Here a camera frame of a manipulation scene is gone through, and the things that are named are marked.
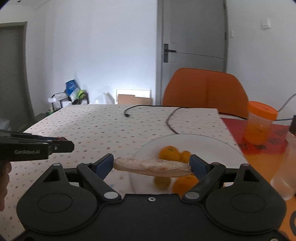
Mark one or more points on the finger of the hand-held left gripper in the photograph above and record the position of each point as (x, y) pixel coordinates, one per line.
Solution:
(27, 135)
(62, 147)

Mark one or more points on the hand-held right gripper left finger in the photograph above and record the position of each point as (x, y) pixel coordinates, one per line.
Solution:
(105, 166)

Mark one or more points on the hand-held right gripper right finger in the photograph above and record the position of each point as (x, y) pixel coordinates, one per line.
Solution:
(196, 165)

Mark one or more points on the small orange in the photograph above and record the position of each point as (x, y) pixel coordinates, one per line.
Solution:
(185, 157)

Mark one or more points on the large orange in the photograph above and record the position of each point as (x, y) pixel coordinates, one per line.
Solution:
(186, 184)

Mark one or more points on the medium orange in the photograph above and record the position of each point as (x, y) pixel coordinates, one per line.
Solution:
(170, 153)

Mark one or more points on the small yellow-green citrus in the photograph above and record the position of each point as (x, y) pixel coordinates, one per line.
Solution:
(161, 183)

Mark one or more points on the person's left hand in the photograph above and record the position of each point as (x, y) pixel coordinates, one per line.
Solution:
(4, 176)

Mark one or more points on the floral tablecloth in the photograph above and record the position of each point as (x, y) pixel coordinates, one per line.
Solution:
(92, 125)

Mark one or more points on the black shelf rack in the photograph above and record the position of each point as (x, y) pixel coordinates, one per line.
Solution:
(84, 99)

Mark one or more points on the red printed mat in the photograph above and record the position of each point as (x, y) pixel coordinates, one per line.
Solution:
(235, 129)

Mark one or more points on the dark grey door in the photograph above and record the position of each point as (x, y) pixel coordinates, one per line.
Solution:
(13, 81)

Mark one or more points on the green packet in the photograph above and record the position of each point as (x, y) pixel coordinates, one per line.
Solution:
(81, 93)

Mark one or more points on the blue and white bag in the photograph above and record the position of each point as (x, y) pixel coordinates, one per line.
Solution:
(72, 89)

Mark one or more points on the clear plastic bag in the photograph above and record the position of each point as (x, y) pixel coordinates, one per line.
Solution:
(104, 99)

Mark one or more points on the cardboard box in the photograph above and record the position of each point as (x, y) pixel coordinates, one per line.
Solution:
(134, 99)

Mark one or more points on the orange chair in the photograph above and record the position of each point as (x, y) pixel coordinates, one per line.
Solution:
(203, 92)

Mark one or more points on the orange lidded jar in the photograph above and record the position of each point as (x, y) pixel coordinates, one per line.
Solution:
(259, 125)

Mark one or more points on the clear plastic cup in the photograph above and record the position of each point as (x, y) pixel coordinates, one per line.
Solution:
(284, 173)

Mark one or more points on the black round object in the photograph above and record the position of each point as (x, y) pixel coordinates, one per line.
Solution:
(291, 222)

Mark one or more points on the white picture frame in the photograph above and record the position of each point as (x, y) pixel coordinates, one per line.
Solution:
(138, 91)

